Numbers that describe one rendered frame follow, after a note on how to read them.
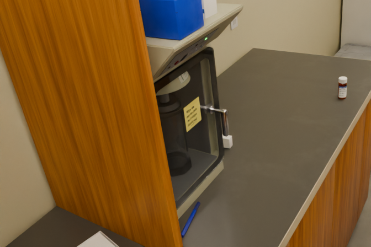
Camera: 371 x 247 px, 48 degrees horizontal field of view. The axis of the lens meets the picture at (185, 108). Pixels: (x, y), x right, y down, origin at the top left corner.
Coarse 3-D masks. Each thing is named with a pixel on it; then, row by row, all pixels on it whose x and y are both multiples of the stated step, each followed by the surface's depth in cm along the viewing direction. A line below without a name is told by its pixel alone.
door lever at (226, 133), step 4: (212, 108) 126; (212, 112) 126; (216, 112) 125; (220, 112) 124; (224, 112) 123; (224, 116) 124; (224, 120) 124; (224, 124) 125; (224, 128) 126; (228, 128) 127; (224, 132) 127; (228, 132) 127
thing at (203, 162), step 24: (192, 72) 114; (168, 96) 107; (192, 96) 116; (216, 96) 127; (168, 120) 109; (216, 120) 130; (168, 144) 111; (192, 144) 121; (216, 144) 133; (192, 168) 123; (192, 192) 126
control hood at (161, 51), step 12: (228, 12) 105; (204, 24) 99; (216, 24) 101; (228, 24) 114; (192, 36) 93; (204, 36) 101; (216, 36) 116; (156, 48) 90; (168, 48) 89; (180, 48) 90; (156, 60) 92; (168, 60) 91; (156, 72) 94
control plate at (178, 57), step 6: (216, 30) 107; (210, 36) 107; (198, 42) 101; (204, 42) 108; (192, 48) 101; (198, 48) 108; (180, 54) 95; (186, 54) 102; (174, 60) 97; (180, 60) 103; (168, 66) 97; (162, 72) 98
